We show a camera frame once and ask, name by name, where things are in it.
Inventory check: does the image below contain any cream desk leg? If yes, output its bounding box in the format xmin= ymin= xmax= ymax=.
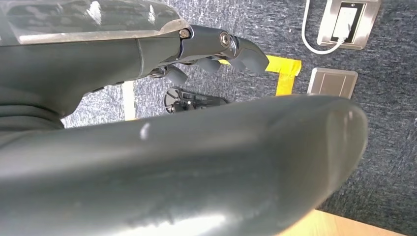
xmin=121 ymin=81 xmax=137 ymax=122

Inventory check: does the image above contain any yellow floor tape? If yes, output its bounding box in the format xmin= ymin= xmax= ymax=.
xmin=218 ymin=55 xmax=302 ymax=97

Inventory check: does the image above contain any closed floor socket cover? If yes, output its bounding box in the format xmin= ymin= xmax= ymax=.
xmin=306 ymin=67 xmax=358 ymax=100

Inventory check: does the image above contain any floor socket with plug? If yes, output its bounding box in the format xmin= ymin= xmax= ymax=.
xmin=317 ymin=0 xmax=383 ymax=51

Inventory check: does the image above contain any white plug cable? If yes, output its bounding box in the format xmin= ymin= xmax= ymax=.
xmin=301 ymin=0 xmax=347 ymax=56

